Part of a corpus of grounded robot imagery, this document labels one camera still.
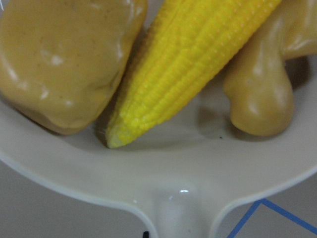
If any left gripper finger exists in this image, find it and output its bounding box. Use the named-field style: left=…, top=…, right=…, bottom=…
left=142, top=231, right=150, bottom=238

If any beige plastic dustpan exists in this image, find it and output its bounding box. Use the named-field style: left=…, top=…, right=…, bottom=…
left=0, top=0, right=317, bottom=238

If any tan toy ginger root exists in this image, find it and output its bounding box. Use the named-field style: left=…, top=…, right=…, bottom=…
left=223, top=0, right=317, bottom=136

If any brown toy potato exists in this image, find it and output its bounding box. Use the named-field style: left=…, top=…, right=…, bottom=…
left=0, top=0, right=148, bottom=134

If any yellow toy corn cob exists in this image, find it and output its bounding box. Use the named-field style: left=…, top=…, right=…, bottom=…
left=105, top=0, right=279, bottom=148

